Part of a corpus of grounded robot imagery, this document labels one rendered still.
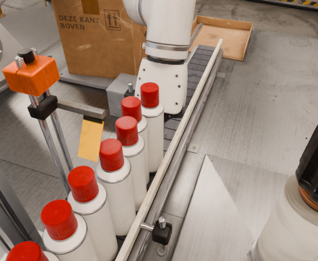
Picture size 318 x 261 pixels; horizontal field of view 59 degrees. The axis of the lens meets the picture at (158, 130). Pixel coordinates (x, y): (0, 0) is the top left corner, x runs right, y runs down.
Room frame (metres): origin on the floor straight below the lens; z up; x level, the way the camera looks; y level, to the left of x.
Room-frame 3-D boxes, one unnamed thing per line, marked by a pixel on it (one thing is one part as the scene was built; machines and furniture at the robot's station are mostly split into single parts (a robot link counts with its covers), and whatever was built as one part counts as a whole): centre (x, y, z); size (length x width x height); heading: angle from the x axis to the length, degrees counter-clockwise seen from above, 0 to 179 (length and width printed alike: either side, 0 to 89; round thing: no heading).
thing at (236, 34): (1.16, -0.25, 0.85); 0.30 x 0.26 x 0.04; 160
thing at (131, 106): (0.37, 0.05, 0.98); 0.05 x 0.05 x 0.20
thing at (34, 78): (0.28, 0.12, 1.05); 0.10 x 0.04 x 0.33; 70
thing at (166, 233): (0.24, -0.01, 0.89); 0.03 x 0.03 x 0.12; 70
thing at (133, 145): (0.31, 0.05, 0.98); 0.05 x 0.05 x 0.20
